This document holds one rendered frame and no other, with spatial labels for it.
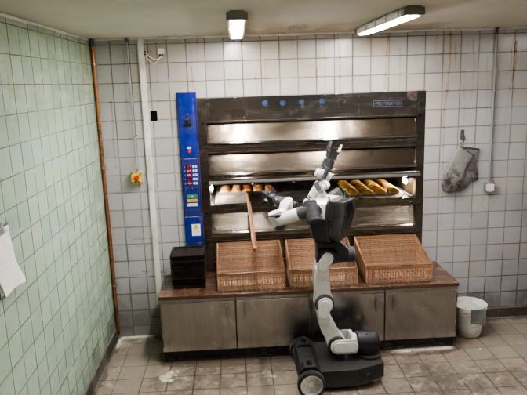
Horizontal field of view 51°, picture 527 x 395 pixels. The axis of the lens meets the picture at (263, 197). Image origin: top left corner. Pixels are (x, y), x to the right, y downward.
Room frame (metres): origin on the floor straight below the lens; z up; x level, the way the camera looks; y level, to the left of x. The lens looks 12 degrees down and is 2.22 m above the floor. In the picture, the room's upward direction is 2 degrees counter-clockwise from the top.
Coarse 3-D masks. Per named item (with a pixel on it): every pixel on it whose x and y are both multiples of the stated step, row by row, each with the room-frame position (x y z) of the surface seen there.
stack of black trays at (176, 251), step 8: (176, 248) 4.52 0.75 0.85; (184, 248) 4.51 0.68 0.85; (192, 248) 4.51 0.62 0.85; (200, 248) 4.50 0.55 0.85; (176, 256) 4.27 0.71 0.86; (184, 256) 4.27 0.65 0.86; (192, 256) 4.27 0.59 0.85; (200, 256) 4.28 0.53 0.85; (176, 264) 4.28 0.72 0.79; (184, 264) 4.27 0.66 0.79; (192, 264) 4.29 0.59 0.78; (200, 264) 4.29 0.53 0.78; (176, 272) 4.27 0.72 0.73; (184, 272) 4.28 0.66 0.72; (192, 272) 4.28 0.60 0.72; (200, 272) 4.29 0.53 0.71; (176, 280) 4.27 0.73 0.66; (184, 280) 4.28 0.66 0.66; (192, 280) 4.29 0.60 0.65; (200, 280) 4.28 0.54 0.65; (176, 288) 4.28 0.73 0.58
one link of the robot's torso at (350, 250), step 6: (318, 246) 3.79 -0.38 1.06; (324, 246) 3.79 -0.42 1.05; (330, 246) 3.79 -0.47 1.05; (336, 246) 3.79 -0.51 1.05; (342, 246) 3.79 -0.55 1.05; (336, 252) 3.81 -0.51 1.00; (342, 252) 3.79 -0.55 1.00; (348, 252) 3.80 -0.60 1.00; (354, 252) 3.81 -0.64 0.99; (318, 258) 3.80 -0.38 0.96; (342, 258) 3.80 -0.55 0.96; (348, 258) 3.80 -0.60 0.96; (354, 258) 3.81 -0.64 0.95
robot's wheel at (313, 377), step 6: (306, 372) 3.58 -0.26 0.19; (312, 372) 3.57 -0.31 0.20; (318, 372) 3.59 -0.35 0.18; (300, 378) 3.56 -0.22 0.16; (306, 378) 3.55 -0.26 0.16; (312, 378) 3.57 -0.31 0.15; (318, 378) 3.56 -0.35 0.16; (300, 384) 3.55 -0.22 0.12; (306, 384) 3.57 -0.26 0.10; (312, 384) 3.58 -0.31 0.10; (318, 384) 3.57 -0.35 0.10; (324, 384) 3.56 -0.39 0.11; (300, 390) 3.55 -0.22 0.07; (306, 390) 3.57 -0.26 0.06; (312, 390) 3.57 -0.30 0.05; (318, 390) 3.57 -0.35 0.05
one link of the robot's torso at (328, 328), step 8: (320, 304) 3.75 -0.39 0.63; (328, 304) 3.75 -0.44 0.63; (320, 312) 3.75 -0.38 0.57; (328, 312) 3.75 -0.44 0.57; (320, 320) 3.77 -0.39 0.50; (328, 320) 3.77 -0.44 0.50; (328, 328) 3.80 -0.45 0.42; (336, 328) 3.81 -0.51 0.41; (328, 336) 3.80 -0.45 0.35; (336, 336) 3.80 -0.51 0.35; (328, 344) 3.79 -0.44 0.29
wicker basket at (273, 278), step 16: (272, 240) 4.68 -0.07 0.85; (224, 256) 4.62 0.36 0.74; (240, 256) 4.63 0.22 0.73; (256, 256) 4.64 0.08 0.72; (272, 256) 4.64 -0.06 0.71; (224, 272) 4.58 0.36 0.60; (240, 272) 4.59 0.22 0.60; (256, 272) 4.20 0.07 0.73; (272, 272) 4.21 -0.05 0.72; (224, 288) 4.19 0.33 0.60; (240, 288) 4.20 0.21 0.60; (256, 288) 4.20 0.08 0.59; (272, 288) 4.21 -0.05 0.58
